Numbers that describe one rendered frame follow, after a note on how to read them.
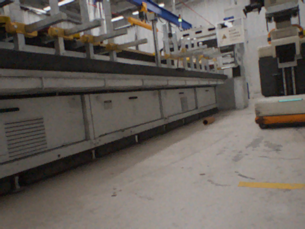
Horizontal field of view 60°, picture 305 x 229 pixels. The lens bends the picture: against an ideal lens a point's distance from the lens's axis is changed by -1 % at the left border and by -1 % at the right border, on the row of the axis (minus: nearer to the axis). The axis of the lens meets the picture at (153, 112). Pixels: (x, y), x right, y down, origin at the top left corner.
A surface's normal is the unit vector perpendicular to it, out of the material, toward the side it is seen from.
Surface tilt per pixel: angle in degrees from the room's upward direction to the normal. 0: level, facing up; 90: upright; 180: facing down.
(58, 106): 90
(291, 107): 90
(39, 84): 90
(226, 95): 90
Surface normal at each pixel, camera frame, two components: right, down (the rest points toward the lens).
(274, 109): -0.47, 0.11
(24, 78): 0.88, -0.08
